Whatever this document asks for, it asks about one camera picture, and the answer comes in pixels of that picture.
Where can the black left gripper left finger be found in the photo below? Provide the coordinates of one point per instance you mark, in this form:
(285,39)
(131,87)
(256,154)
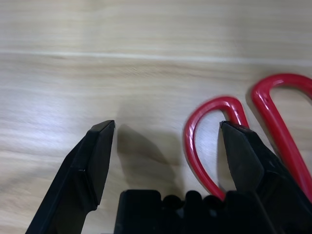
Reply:
(80,175)

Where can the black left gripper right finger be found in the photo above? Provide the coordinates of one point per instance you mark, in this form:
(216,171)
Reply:
(253,165)

